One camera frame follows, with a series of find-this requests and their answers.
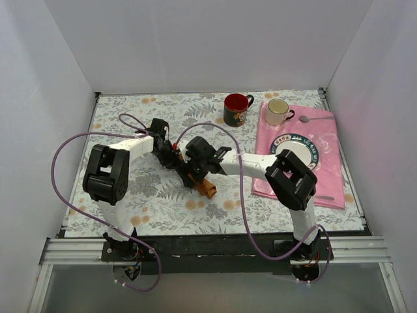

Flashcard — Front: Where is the orange brown cloth napkin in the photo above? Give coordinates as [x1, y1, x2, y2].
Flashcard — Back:
[175, 149, 218, 200]

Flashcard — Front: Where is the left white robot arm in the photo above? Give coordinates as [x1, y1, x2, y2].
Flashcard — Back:
[83, 118, 180, 261]

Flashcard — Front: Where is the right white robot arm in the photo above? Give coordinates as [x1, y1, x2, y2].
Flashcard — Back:
[174, 136, 321, 261]

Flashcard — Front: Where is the floral tablecloth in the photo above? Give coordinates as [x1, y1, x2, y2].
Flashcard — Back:
[64, 90, 366, 238]

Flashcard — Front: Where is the black red floral mug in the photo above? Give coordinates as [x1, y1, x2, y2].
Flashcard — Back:
[223, 93, 254, 127]

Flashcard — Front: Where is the cream enamel cup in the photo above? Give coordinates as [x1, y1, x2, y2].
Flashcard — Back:
[265, 98, 295, 126]

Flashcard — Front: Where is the white plate blue rim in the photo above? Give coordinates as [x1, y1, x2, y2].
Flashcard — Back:
[270, 133, 319, 170]

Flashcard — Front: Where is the silver spoon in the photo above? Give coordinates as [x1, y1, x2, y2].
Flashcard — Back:
[298, 115, 334, 123]

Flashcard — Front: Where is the pink floral placemat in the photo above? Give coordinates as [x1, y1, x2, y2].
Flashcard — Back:
[255, 102, 345, 210]

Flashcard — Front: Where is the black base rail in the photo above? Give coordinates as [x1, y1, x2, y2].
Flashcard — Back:
[101, 234, 334, 275]

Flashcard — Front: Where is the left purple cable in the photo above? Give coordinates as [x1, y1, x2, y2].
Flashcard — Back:
[51, 113, 162, 293]

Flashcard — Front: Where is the purple cable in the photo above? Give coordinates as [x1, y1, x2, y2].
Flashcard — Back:
[51, 113, 162, 293]
[174, 122, 333, 284]

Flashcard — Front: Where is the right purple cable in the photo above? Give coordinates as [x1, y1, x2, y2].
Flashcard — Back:
[174, 122, 333, 284]

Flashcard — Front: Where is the aluminium frame rail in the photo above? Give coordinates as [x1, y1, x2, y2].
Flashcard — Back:
[27, 236, 115, 313]

